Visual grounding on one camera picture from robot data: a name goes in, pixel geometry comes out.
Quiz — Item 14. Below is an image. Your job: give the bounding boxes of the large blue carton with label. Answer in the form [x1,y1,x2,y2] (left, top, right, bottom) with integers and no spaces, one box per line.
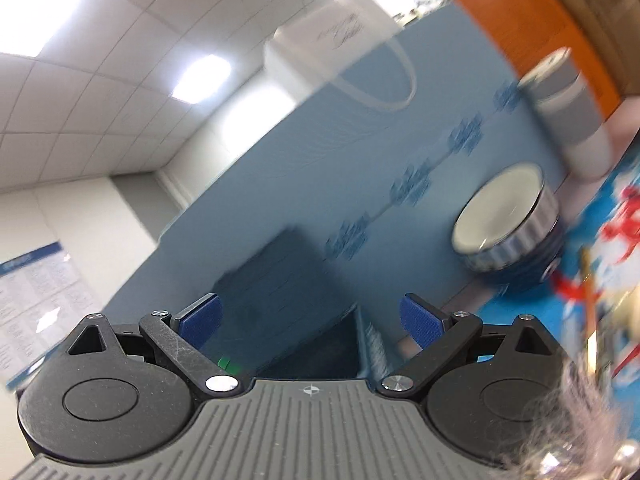
[102,227,231,321]

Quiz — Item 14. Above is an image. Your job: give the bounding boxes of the orange carton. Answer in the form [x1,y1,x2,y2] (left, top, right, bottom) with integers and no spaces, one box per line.
[455,0,622,118]

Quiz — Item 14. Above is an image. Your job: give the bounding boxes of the wall poster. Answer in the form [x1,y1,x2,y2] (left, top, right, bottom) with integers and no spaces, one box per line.
[0,241,97,392]

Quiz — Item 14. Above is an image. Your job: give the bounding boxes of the brown cardboard box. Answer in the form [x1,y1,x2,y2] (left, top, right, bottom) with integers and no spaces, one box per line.
[520,0,640,98]

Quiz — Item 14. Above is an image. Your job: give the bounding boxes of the blue plastic storage box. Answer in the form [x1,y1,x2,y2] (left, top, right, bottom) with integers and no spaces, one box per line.
[200,227,398,381]

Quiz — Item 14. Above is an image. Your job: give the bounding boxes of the white paper bag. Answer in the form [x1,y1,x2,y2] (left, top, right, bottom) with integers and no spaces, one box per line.
[265,0,417,111]

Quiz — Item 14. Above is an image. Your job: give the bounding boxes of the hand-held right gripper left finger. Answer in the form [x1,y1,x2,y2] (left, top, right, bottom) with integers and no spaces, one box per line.
[50,294,241,402]

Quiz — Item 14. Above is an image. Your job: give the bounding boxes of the grey fluffy tuft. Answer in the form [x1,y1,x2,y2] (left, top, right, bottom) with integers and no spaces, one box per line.
[500,355,640,480]

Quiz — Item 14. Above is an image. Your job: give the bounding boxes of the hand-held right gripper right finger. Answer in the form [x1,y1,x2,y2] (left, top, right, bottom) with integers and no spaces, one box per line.
[375,294,563,402]

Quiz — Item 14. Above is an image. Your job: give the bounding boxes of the colourful printed mat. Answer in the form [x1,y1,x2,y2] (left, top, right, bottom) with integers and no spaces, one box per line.
[475,130,640,403]

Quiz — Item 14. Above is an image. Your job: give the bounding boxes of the grey and white tumbler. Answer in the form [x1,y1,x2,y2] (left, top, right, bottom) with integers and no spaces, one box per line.
[517,47,613,181]

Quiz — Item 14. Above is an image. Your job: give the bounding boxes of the ceiling light panel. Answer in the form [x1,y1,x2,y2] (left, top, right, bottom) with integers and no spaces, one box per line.
[0,0,92,59]
[171,54,234,104]

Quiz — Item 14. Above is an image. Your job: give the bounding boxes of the white bowl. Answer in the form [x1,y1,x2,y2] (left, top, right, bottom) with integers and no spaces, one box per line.
[450,162,565,295]

